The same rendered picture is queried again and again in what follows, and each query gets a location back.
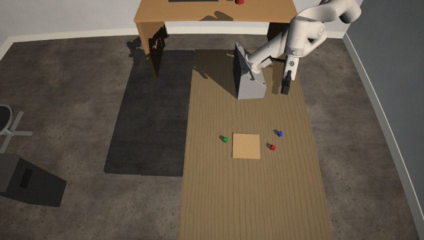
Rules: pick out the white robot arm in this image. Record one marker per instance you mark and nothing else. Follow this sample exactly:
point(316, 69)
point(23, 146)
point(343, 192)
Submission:
point(305, 32)

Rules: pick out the tan flat mat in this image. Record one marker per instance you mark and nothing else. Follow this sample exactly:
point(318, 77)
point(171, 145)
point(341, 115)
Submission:
point(246, 146)

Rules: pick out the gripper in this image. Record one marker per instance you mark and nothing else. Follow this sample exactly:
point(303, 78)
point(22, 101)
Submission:
point(289, 72)

